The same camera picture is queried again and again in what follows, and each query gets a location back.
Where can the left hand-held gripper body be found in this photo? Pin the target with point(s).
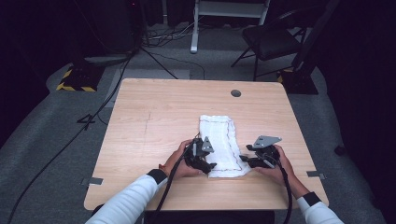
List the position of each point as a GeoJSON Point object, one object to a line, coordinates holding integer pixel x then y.
{"type": "Point", "coordinates": [196, 155]}

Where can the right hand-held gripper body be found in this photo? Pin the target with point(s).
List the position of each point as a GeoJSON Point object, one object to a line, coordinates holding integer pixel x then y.
{"type": "Point", "coordinates": [267, 155]}

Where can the white towel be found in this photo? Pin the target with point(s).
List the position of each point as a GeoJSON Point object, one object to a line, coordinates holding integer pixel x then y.
{"type": "Point", "coordinates": [221, 137]}

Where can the person's left hand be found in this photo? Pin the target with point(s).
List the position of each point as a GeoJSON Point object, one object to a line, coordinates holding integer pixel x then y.
{"type": "Point", "coordinates": [177, 166]}

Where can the person's right hand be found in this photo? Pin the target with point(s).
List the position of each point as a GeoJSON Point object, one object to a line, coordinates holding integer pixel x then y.
{"type": "Point", "coordinates": [283, 174]}

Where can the person's dark lap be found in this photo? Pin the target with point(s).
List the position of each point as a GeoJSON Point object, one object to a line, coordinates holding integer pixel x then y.
{"type": "Point", "coordinates": [211, 217]}

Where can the grey tape strip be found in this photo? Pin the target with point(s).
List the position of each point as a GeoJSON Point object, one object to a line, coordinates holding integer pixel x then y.
{"type": "Point", "coordinates": [94, 180]}
{"type": "Point", "coordinates": [316, 174]}

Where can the dark round table grommet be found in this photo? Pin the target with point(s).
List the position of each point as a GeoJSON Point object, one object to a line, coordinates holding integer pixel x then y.
{"type": "Point", "coordinates": [236, 93]}

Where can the black yellow striped stand base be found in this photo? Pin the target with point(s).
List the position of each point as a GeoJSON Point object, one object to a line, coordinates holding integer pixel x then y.
{"type": "Point", "coordinates": [299, 82]}
{"type": "Point", "coordinates": [81, 77]}

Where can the black tripod leg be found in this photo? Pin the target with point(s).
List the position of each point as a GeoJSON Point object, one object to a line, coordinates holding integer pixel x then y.
{"type": "Point", "coordinates": [158, 63]}

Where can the black folding chair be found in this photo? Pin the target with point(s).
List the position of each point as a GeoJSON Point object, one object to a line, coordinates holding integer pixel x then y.
{"type": "Point", "coordinates": [271, 40]}

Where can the white metal stand frame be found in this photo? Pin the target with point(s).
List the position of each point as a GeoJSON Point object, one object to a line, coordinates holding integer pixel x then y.
{"type": "Point", "coordinates": [194, 31]}

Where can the black slanted stand post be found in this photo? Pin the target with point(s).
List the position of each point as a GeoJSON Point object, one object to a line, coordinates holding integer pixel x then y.
{"type": "Point", "coordinates": [314, 34]}

